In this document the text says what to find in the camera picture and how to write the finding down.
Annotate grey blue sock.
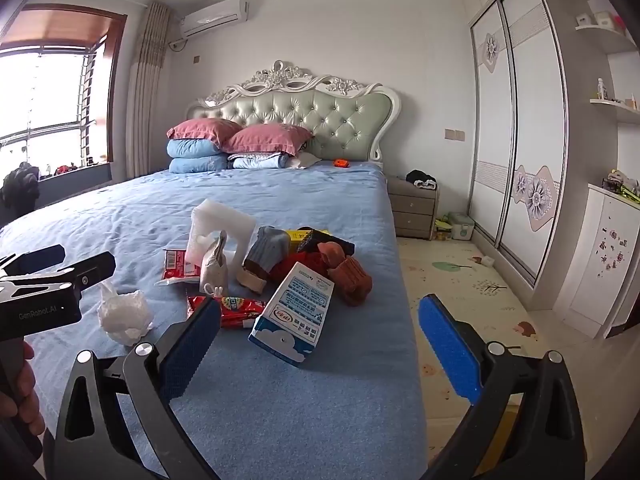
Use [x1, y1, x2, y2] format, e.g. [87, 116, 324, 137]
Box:
[241, 226, 291, 295]

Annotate white plastic bag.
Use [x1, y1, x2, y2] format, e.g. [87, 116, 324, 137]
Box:
[96, 281, 155, 347]

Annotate person's left hand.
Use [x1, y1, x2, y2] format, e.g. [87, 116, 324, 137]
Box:
[0, 345, 47, 438]

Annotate light blue folded quilt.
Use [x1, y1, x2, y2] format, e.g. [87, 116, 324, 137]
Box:
[166, 138, 226, 161]
[169, 155, 233, 173]

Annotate window with brown frame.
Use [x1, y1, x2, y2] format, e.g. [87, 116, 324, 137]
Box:
[0, 5, 126, 171]

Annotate beige striped curtain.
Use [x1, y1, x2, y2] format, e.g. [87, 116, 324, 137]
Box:
[125, 1, 173, 179]

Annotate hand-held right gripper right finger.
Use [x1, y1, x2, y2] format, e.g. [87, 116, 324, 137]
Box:
[418, 293, 586, 480]

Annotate black bundle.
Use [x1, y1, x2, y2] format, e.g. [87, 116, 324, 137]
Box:
[0, 162, 41, 208]

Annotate red sausage packet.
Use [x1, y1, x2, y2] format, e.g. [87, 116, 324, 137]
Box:
[186, 295, 268, 330]

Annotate black and white cloth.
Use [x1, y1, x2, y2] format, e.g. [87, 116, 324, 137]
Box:
[406, 170, 437, 190]

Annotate green white storage box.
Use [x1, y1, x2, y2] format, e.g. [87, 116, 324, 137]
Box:
[446, 211, 476, 241]

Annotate white corner shelf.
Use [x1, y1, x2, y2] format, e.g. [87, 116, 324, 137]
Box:
[575, 10, 638, 56]
[590, 96, 640, 123]

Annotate clutter pile on cabinet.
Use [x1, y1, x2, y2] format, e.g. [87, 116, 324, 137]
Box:
[602, 167, 640, 202]

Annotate white air conditioner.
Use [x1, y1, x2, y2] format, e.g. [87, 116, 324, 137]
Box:
[179, 0, 249, 39]

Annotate white foam block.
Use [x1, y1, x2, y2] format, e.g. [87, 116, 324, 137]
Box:
[186, 198, 258, 281]

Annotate white floral sliding wardrobe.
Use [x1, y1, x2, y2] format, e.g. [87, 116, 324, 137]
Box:
[460, 0, 568, 311]

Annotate red knit sock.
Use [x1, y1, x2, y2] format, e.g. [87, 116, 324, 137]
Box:
[272, 250, 331, 281]

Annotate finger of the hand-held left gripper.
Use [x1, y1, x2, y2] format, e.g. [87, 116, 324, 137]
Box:
[0, 244, 67, 277]
[0, 251, 117, 306]

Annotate bed with blue sheet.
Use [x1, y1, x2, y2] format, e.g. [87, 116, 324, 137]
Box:
[0, 160, 428, 480]

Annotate pink pillow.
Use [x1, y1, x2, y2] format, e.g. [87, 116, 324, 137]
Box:
[221, 123, 313, 156]
[167, 118, 243, 151]

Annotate red white snack packet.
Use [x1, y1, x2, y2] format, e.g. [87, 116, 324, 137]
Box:
[154, 249, 201, 287]

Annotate orange brown knit sock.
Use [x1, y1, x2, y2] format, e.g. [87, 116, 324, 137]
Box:
[317, 241, 374, 307]

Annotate grey nightstand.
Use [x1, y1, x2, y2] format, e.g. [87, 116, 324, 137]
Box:
[386, 176, 440, 240]

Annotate cream printed play mat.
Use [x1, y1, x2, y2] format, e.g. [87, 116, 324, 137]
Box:
[395, 236, 546, 461]

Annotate grey white stand-up pouch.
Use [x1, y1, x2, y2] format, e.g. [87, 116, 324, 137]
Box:
[199, 230, 231, 295]

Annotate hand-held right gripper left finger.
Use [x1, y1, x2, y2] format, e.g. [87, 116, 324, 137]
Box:
[42, 296, 223, 480]

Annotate tufted green white headboard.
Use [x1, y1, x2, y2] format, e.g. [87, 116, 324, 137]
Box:
[185, 60, 402, 163]

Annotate patterned blue folded quilt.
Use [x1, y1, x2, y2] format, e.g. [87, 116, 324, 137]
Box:
[227, 152, 301, 170]

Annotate white stickered cabinet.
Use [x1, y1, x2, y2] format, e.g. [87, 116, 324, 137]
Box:
[555, 183, 640, 341]

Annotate blue white milk carton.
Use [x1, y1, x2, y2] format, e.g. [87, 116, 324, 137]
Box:
[248, 261, 336, 368]

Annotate yellow box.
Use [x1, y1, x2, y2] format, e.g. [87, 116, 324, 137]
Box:
[284, 228, 332, 253]

